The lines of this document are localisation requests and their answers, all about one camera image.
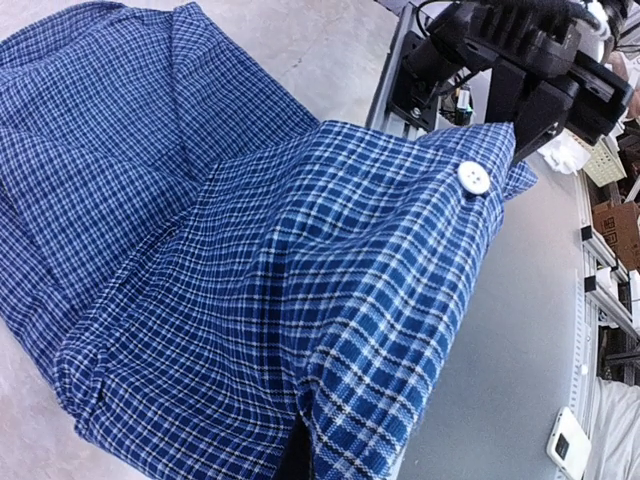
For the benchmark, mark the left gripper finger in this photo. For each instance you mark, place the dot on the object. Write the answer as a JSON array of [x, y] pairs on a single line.
[[296, 462]]

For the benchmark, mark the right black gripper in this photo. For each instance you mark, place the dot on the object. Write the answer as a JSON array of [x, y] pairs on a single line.
[[547, 63]]

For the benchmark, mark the blue checked long sleeve shirt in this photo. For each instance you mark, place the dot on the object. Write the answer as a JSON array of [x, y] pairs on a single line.
[[192, 259]]

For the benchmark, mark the cardboard box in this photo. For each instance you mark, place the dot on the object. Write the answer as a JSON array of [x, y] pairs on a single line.
[[619, 226]]

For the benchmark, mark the white smartphone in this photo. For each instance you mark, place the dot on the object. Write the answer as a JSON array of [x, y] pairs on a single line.
[[568, 446]]

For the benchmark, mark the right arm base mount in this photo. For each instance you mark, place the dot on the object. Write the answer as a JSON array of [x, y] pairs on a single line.
[[432, 79]]

